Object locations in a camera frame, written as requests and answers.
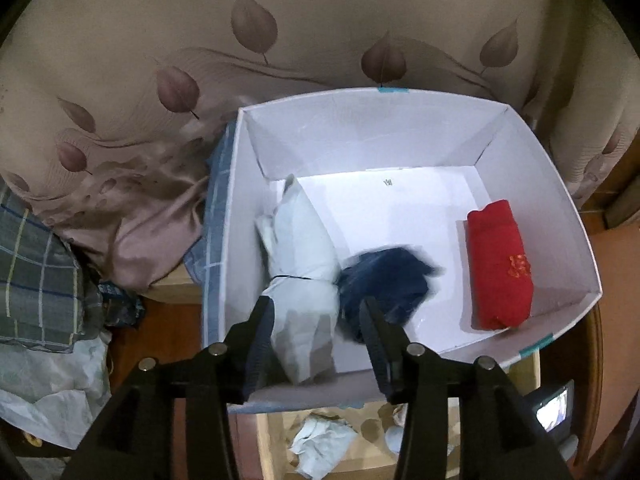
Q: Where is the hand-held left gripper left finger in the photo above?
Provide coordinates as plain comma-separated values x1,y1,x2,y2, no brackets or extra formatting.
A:
60,296,276,480

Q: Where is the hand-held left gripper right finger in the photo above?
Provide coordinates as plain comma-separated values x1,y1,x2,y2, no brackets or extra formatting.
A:
359,296,576,480

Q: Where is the navy blue underwear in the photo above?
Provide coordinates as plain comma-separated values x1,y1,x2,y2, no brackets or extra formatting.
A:
334,246,444,345

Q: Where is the white underwear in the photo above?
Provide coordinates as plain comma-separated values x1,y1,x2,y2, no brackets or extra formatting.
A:
254,175,342,386

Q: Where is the red underwear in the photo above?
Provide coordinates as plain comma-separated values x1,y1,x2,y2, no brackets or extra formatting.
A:
466,200,535,331

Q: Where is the white cardboard box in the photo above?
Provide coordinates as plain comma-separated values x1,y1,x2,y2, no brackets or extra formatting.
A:
200,87,603,413

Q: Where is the pale small underwear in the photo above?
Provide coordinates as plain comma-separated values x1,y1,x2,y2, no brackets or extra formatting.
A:
384,427,407,457

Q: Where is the pale blue crumpled underwear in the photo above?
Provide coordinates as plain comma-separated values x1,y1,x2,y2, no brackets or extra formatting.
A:
289,417,359,479

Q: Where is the dark patterned cloth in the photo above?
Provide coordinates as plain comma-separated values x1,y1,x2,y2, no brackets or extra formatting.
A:
97,282,146,329

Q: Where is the blue checked cloth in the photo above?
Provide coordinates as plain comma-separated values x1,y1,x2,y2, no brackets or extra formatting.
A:
184,120,237,303

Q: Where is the white plastic bag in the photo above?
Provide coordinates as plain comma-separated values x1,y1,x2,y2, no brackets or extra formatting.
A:
0,327,113,451

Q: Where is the grey plaid blanket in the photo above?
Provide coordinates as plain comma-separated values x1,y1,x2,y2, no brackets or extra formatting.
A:
0,180,108,356

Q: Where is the beige leaf print curtain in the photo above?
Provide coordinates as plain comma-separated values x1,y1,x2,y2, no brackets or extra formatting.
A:
0,0,636,296

